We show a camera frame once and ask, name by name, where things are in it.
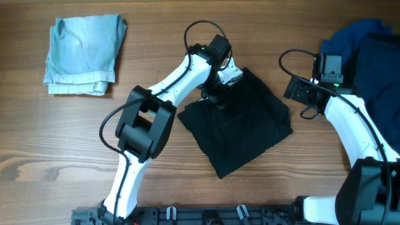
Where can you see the black shorts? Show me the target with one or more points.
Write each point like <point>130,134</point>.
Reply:
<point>253,122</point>

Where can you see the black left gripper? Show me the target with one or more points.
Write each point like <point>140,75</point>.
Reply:
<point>215,98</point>

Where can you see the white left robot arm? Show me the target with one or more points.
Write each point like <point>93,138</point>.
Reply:
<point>147,118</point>

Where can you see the folded light blue denim garment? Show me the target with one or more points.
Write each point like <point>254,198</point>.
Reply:
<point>82,54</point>

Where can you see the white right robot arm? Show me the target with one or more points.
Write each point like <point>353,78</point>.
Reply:
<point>370,193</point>

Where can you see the dark blue garment pile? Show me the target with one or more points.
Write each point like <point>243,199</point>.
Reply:
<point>370,62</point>

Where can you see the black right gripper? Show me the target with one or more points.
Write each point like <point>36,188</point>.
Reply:
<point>297,95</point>

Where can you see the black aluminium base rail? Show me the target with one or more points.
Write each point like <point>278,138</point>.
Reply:
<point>270,214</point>

